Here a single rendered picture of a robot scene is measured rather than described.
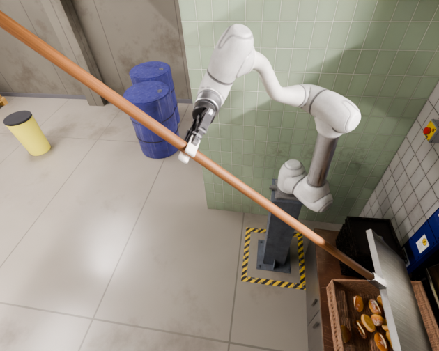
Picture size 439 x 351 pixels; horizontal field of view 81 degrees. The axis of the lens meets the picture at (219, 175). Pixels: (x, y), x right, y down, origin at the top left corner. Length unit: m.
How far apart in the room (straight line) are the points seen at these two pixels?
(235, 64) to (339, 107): 0.53
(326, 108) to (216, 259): 1.91
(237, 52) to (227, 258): 2.16
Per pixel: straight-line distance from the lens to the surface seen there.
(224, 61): 0.88
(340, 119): 1.22
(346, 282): 1.97
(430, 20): 1.97
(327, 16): 1.81
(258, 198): 0.82
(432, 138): 1.95
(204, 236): 2.84
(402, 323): 1.44
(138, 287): 2.75
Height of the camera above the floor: 2.43
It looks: 46 degrees down
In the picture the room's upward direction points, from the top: 4 degrees counter-clockwise
